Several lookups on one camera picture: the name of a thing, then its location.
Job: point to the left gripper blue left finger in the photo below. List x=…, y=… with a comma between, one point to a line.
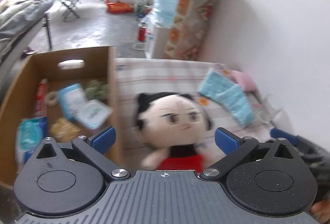
x=92, y=150

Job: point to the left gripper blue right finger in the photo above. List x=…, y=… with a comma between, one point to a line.
x=236, y=149

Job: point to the blue tissue pack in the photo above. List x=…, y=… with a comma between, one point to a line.
x=29, y=134

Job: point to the light blue knitted cloth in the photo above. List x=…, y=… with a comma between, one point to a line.
x=229, y=95

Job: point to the green white soft bundle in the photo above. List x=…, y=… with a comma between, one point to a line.
x=96, y=90

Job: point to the person's right hand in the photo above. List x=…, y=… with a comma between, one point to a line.
x=321, y=211

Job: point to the white green wipes pack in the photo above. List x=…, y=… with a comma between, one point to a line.
x=93, y=114

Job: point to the yellow snack bag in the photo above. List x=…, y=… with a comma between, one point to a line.
x=64, y=131

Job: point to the clear drinking glass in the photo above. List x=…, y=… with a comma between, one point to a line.
x=270, y=107

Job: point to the blue white product box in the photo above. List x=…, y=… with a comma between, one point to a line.
x=71, y=100

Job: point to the brown cardboard box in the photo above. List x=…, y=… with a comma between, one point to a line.
x=36, y=87

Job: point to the white tape roll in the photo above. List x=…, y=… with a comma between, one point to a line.
x=52, y=98

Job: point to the pink sponge pad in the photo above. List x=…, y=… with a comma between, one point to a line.
x=244, y=81

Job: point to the red white toothpaste tube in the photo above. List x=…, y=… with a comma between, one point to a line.
x=41, y=93

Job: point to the black-haired doll plush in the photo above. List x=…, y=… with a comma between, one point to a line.
x=173, y=125

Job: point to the red thermos bottle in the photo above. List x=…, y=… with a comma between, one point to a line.
x=141, y=31

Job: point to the grey blanket pile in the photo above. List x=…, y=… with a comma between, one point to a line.
x=19, y=18

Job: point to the patterned folded mattress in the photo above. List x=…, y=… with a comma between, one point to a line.
x=190, y=24

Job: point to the blue water bottle dispenser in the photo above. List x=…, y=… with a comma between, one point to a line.
x=159, y=24

